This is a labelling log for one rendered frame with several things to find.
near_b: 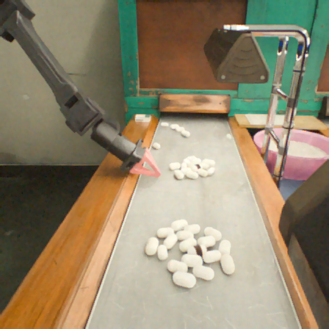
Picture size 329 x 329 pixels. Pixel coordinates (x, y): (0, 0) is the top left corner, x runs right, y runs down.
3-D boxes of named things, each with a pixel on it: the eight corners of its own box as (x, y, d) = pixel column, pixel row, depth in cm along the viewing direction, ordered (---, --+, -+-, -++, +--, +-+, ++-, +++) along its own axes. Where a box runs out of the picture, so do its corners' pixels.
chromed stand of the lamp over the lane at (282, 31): (208, 206, 78) (223, 24, 58) (205, 172, 95) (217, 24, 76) (280, 210, 76) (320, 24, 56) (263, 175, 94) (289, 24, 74)
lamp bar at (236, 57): (215, 83, 43) (219, 31, 40) (203, 51, 99) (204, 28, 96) (269, 84, 43) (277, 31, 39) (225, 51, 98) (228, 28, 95)
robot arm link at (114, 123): (62, 122, 69) (87, 97, 67) (75, 114, 80) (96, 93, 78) (98, 156, 72) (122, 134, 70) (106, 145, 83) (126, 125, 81)
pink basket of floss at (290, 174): (305, 194, 83) (313, 165, 79) (234, 163, 102) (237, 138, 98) (346, 170, 97) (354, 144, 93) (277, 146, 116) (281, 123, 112)
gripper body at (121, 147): (145, 142, 78) (123, 125, 76) (139, 157, 68) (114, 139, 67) (131, 158, 80) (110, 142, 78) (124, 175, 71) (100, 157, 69)
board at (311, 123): (239, 127, 110) (239, 124, 109) (233, 116, 123) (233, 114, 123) (327, 130, 107) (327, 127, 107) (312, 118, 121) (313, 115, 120)
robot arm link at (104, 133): (84, 137, 69) (98, 119, 68) (90, 131, 76) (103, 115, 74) (107, 154, 71) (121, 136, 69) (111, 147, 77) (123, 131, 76)
